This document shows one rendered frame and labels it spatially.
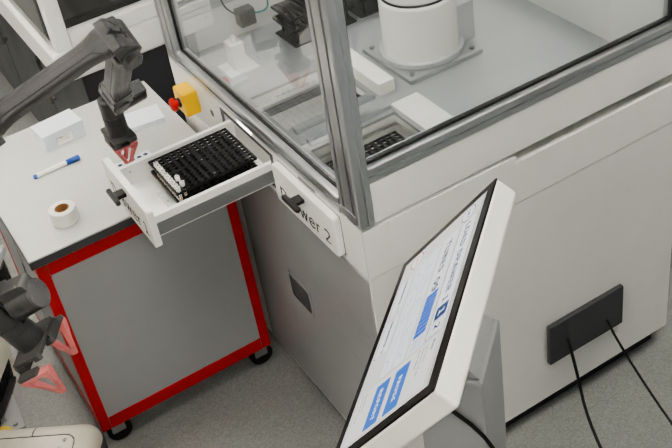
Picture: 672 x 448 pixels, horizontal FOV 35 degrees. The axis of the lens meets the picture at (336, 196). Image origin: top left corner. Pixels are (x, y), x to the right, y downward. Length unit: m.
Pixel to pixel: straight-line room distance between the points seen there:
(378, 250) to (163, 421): 1.19
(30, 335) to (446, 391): 0.79
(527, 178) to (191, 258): 0.98
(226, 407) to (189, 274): 0.49
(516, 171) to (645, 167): 0.46
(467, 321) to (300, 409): 1.56
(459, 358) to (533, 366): 1.31
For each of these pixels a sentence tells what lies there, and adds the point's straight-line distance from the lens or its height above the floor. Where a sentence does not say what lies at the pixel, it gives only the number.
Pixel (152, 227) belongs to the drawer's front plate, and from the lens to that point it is 2.52.
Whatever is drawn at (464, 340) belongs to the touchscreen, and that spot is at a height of 1.18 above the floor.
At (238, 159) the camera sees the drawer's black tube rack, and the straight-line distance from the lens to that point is 2.64.
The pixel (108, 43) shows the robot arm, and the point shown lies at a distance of 2.28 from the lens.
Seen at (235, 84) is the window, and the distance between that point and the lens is 2.67.
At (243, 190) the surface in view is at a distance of 2.60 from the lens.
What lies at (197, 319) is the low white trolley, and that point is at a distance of 3.09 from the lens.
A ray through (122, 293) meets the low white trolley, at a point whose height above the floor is 0.53.
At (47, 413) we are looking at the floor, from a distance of 3.46.
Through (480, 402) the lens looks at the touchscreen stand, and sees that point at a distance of 1.87.
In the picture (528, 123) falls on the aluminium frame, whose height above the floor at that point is 1.01.
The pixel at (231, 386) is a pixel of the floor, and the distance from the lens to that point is 3.32.
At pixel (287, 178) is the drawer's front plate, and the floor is 0.93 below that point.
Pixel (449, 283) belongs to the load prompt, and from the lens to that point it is 1.81.
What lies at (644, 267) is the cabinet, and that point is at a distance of 3.05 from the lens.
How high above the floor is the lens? 2.38
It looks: 37 degrees down
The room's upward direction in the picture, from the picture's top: 10 degrees counter-clockwise
